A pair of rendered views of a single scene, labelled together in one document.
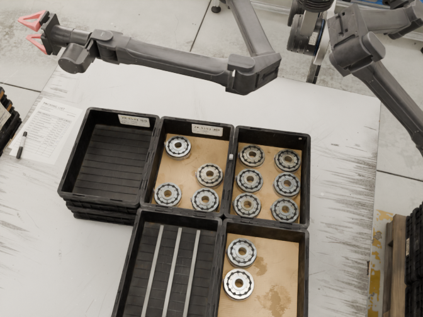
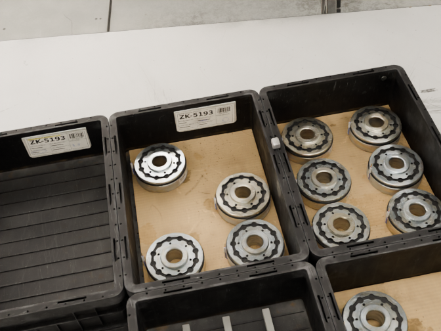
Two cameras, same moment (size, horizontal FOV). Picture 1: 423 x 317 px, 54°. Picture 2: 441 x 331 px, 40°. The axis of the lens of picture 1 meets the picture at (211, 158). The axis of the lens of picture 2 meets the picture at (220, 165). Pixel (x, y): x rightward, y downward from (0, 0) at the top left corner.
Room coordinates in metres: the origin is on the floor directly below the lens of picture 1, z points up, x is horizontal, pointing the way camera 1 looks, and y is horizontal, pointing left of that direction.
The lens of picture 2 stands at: (0.13, 0.18, 1.78)
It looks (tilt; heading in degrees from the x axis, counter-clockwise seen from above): 51 degrees down; 348
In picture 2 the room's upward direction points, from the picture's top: 5 degrees counter-clockwise
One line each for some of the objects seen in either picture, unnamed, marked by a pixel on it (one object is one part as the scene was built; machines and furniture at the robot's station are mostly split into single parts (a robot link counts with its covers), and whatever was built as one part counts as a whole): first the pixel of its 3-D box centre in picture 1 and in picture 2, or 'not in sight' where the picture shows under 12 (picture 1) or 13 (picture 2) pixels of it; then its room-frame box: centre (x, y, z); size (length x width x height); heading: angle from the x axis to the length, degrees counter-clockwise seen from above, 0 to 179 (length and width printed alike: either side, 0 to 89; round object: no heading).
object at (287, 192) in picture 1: (287, 183); (396, 165); (0.75, -0.30, 0.86); 0.10 x 0.10 x 0.01
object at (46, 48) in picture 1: (40, 36); not in sight; (0.88, 0.50, 1.43); 0.09 x 0.07 x 0.07; 78
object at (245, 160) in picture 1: (252, 155); (306, 136); (0.87, -0.16, 0.86); 0.10 x 0.10 x 0.01
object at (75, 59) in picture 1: (88, 54); not in sight; (0.80, 0.34, 1.45); 0.12 x 0.11 x 0.09; 78
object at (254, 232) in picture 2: (205, 199); (254, 242); (0.67, 0.02, 0.86); 0.05 x 0.05 x 0.01
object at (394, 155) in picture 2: (287, 183); (396, 163); (0.75, -0.30, 0.86); 0.05 x 0.05 x 0.01
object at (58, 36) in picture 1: (62, 36); not in sight; (0.86, 0.43, 1.45); 0.07 x 0.07 x 0.10; 78
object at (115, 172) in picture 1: (114, 160); (40, 228); (0.81, 0.38, 0.87); 0.40 x 0.30 x 0.11; 174
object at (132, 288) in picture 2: (189, 164); (199, 182); (0.78, 0.08, 0.92); 0.40 x 0.30 x 0.02; 174
